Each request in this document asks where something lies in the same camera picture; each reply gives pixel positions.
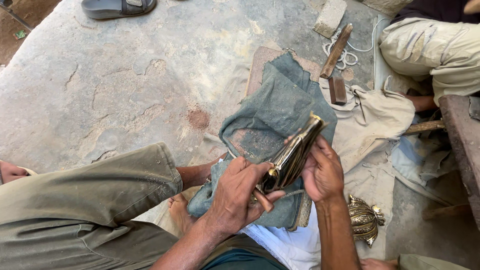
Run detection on person's left hand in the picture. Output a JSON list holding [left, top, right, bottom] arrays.
[[204, 157, 286, 235]]

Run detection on person's right hand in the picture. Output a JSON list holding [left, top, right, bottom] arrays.
[[284, 134, 346, 205]]

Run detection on shiny brass casting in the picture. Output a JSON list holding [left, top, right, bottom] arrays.
[[258, 112, 328, 194]]

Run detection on person's foot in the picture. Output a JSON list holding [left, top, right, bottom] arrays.
[[168, 193, 199, 235], [0, 160, 38, 185]]

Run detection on ornate brass ornament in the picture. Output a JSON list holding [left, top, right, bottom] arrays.
[[347, 194, 386, 248]]

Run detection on beige cloth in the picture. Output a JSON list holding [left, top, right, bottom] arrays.
[[152, 62, 416, 261]]

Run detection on white cloth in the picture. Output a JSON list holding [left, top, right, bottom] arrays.
[[240, 202, 322, 270]]

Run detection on blue denim cloth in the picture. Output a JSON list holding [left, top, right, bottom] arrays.
[[187, 51, 338, 230]]

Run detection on small brown wooden block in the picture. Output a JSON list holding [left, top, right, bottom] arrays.
[[328, 76, 348, 106]]

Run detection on light blue cloth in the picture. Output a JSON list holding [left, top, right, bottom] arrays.
[[390, 112, 460, 206]]

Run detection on long wooden stick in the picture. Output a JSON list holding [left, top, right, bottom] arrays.
[[319, 23, 354, 80]]

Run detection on dark wooden bench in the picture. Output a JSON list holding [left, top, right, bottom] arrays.
[[438, 94, 480, 230]]

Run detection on person's olive trousers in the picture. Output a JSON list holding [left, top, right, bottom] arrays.
[[0, 141, 289, 270]]

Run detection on grey stone brick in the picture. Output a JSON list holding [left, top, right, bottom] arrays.
[[313, 0, 348, 39]]

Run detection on large pale stone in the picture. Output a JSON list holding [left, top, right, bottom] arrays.
[[361, 0, 414, 18]]

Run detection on grey sandal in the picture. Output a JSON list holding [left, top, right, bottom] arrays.
[[81, 0, 158, 20]]

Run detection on metal rod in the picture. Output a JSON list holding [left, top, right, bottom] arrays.
[[0, 0, 34, 32]]

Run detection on wooden tool handle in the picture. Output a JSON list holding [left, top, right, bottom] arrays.
[[403, 119, 446, 136]]

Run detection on white rope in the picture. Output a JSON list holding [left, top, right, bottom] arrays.
[[322, 29, 359, 71]]

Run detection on white cable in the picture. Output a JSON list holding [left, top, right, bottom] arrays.
[[346, 17, 391, 53]]

